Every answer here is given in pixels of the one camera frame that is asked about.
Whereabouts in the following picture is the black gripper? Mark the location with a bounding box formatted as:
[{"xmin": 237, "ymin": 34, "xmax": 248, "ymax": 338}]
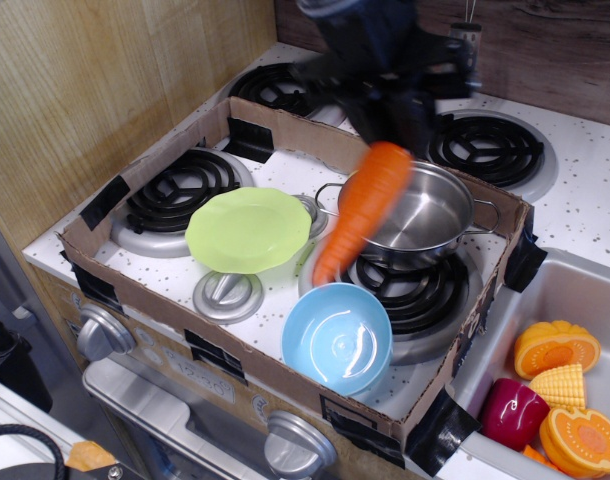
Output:
[{"xmin": 291, "ymin": 9, "xmax": 474, "ymax": 158}]

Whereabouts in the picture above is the orange plastic toy carrot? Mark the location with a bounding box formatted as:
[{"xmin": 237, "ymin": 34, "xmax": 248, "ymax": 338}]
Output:
[{"xmin": 312, "ymin": 142, "xmax": 414, "ymax": 287}]

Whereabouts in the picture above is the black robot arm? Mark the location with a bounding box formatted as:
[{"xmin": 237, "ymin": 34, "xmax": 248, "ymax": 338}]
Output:
[{"xmin": 292, "ymin": 1, "xmax": 476, "ymax": 157}]

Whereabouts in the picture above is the green plastic plate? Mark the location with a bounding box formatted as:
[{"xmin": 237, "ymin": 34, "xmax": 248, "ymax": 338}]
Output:
[{"xmin": 185, "ymin": 187, "xmax": 312, "ymax": 274}]

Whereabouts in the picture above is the stainless steel pot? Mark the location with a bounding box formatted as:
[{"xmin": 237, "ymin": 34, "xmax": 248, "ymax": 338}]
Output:
[{"xmin": 314, "ymin": 159, "xmax": 501, "ymax": 272}]

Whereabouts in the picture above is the hanging metal slotted spatula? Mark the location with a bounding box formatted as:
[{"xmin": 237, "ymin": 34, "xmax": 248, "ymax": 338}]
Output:
[{"xmin": 449, "ymin": 0, "xmax": 483, "ymax": 91}]

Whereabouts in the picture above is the back left black burner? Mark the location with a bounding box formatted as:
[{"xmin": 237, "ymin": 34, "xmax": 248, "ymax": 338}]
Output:
[{"xmin": 221, "ymin": 63, "xmax": 346, "ymax": 127}]

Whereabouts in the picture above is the black burner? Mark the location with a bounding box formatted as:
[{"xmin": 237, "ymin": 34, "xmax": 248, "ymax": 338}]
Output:
[
  {"xmin": 111, "ymin": 147, "xmax": 254, "ymax": 258},
  {"xmin": 427, "ymin": 109, "xmax": 558, "ymax": 203},
  {"xmin": 334, "ymin": 248, "xmax": 483, "ymax": 366},
  {"xmin": 221, "ymin": 63, "xmax": 346, "ymax": 127}
]

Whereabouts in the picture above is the back right black burner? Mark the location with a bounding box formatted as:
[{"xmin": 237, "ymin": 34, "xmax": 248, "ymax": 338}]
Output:
[{"xmin": 427, "ymin": 109, "xmax": 558, "ymax": 203}]

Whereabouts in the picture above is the silver stovetop knob middle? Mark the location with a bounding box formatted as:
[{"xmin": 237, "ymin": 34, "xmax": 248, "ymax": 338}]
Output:
[{"xmin": 295, "ymin": 195, "xmax": 329, "ymax": 239}]

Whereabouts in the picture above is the silver stovetop knob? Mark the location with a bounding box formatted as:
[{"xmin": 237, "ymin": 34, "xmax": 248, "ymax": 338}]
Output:
[
  {"xmin": 192, "ymin": 271, "xmax": 264, "ymax": 325},
  {"xmin": 295, "ymin": 195, "xmax": 329, "ymax": 239}
]

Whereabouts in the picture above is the front right black burner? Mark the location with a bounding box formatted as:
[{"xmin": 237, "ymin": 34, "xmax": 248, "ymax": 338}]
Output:
[{"xmin": 334, "ymin": 248, "xmax": 483, "ymax": 366}]

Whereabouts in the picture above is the blue plastic bowl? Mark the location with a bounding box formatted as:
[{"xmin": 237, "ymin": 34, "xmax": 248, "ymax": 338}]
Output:
[{"xmin": 281, "ymin": 283, "xmax": 393, "ymax": 396}]

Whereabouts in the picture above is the front left black burner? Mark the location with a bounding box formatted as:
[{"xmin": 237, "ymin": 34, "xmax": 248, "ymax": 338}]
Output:
[{"xmin": 111, "ymin": 147, "xmax": 254, "ymax": 258}]

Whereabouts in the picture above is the silver stovetop knob front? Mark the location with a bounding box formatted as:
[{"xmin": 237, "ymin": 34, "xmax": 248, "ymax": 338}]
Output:
[{"xmin": 192, "ymin": 271, "xmax": 264, "ymax": 325}]

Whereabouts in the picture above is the grey sink basin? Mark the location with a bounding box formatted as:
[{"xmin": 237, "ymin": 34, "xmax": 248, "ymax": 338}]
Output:
[{"xmin": 449, "ymin": 246, "xmax": 610, "ymax": 480}]

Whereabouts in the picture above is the orange toy pumpkin half upper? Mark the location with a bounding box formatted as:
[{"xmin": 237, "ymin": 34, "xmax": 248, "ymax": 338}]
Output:
[{"xmin": 514, "ymin": 320, "xmax": 601, "ymax": 380}]

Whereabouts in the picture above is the orange toy pumpkin half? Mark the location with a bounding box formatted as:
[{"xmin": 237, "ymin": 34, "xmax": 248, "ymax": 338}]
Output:
[
  {"xmin": 539, "ymin": 407, "xmax": 610, "ymax": 478},
  {"xmin": 514, "ymin": 320, "xmax": 601, "ymax": 380}
]

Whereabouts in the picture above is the cardboard fence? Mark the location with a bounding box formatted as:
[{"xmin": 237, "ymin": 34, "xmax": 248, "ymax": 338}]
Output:
[{"xmin": 61, "ymin": 98, "xmax": 545, "ymax": 479}]

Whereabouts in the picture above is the yellow toy corn piece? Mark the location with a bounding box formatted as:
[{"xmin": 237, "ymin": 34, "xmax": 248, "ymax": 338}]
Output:
[{"xmin": 528, "ymin": 364, "xmax": 587, "ymax": 409}]

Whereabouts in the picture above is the magenta toy fruit piece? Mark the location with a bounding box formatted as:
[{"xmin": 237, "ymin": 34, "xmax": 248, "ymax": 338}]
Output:
[{"xmin": 479, "ymin": 378, "xmax": 550, "ymax": 451}]

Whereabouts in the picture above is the silver oven knob right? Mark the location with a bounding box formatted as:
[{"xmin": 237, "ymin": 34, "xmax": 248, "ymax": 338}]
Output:
[{"xmin": 264, "ymin": 410, "xmax": 338, "ymax": 479}]

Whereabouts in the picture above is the silver oven knob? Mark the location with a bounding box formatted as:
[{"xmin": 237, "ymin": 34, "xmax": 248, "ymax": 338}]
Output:
[
  {"xmin": 264, "ymin": 410, "xmax": 338, "ymax": 479},
  {"xmin": 77, "ymin": 304, "xmax": 136, "ymax": 362}
]

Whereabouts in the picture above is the silver oven knob left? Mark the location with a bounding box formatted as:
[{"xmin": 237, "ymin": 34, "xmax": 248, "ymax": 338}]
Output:
[{"xmin": 77, "ymin": 304, "xmax": 136, "ymax": 362}]

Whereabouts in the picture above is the small orange toy piece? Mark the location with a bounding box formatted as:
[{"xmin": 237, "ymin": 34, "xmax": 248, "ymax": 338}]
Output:
[{"xmin": 522, "ymin": 445, "xmax": 560, "ymax": 472}]

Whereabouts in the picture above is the orange toy pumpkin half lower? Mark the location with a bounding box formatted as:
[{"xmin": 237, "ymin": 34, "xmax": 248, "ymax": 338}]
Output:
[{"xmin": 539, "ymin": 407, "xmax": 610, "ymax": 478}]

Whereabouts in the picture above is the toy oven door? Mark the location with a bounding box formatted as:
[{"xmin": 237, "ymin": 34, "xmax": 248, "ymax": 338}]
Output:
[{"xmin": 83, "ymin": 358, "xmax": 276, "ymax": 479}]

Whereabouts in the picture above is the orange object bottom left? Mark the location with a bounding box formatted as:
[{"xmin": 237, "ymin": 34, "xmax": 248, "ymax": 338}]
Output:
[{"xmin": 65, "ymin": 440, "xmax": 116, "ymax": 472}]

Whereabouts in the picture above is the black cable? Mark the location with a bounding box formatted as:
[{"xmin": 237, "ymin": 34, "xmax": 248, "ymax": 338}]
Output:
[{"xmin": 0, "ymin": 423, "xmax": 66, "ymax": 480}]

